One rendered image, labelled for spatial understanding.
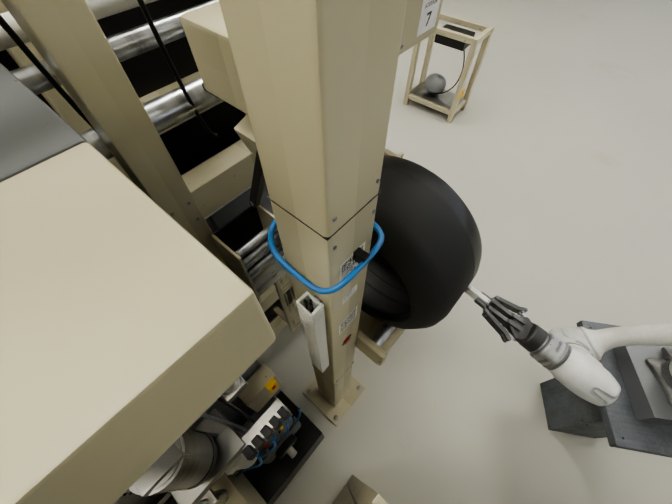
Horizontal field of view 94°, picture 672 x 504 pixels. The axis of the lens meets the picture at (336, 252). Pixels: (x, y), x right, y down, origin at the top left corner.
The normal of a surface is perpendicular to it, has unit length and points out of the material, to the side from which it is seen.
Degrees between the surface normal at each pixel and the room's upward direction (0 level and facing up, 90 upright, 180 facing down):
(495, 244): 0
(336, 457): 0
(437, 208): 24
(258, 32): 90
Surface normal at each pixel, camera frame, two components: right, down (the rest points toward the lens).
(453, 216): 0.40, -0.18
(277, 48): -0.66, 0.63
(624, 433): 0.00, -0.56
